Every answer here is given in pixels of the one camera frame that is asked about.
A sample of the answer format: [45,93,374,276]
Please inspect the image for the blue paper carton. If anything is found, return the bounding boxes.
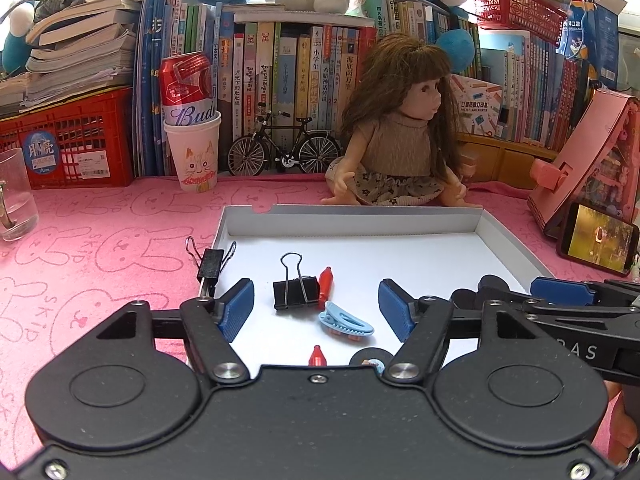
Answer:
[557,0,628,88]

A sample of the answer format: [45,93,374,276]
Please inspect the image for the pink rabbit print cloth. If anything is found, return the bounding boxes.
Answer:
[0,175,640,480]

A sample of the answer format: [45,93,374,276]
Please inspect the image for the small black binder clip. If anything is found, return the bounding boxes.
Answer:
[186,236,237,298]

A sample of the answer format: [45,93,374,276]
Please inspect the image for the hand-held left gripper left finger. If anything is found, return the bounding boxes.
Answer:
[90,277,255,386]

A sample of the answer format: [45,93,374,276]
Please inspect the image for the pink phone stand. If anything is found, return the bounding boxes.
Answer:
[527,87,640,241]

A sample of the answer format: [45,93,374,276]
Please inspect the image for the smartphone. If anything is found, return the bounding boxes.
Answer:
[556,201,640,277]

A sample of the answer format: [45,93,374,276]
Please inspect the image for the small red plastic basket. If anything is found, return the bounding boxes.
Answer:
[470,0,571,48]

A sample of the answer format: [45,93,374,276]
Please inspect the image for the person's right hand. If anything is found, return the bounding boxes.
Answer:
[602,379,640,468]

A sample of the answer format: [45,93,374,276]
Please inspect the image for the red beer can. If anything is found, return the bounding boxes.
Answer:
[159,51,220,128]

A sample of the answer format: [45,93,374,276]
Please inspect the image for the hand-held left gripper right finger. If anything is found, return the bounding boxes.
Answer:
[378,279,538,386]

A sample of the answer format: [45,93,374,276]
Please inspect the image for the wooden drawer box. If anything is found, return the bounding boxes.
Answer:
[457,132,561,193]

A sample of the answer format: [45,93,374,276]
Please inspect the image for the stack of paperback books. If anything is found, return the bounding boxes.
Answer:
[0,0,161,116]

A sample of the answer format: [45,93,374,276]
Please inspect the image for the row of upright books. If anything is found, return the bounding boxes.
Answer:
[132,0,596,176]

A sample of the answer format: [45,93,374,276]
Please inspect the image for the large red plastic basket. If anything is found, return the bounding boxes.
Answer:
[0,86,136,190]

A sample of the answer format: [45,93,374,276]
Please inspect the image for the brown-haired doll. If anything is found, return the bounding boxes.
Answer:
[320,32,468,208]

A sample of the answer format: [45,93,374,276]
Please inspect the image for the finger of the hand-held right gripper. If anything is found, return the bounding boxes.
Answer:
[522,299,640,333]
[530,276,640,307]

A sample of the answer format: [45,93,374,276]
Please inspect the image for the large black binder clip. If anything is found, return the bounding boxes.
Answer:
[273,252,321,311]

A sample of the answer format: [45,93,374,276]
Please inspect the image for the white cat paper cup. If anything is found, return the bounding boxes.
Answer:
[163,109,222,193]

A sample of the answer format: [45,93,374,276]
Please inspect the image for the black miniature bicycle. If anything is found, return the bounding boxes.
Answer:
[228,102,342,178]

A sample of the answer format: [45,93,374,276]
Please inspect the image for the white cardboard box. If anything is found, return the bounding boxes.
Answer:
[199,203,557,368]

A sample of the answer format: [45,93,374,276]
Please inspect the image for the clear glass cup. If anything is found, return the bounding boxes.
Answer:
[0,149,40,242]

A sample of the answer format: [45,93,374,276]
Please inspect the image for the large blue hair clip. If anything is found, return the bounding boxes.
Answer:
[318,301,375,343]

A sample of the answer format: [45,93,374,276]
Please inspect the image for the white printer carton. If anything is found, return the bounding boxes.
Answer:
[450,74,503,137]

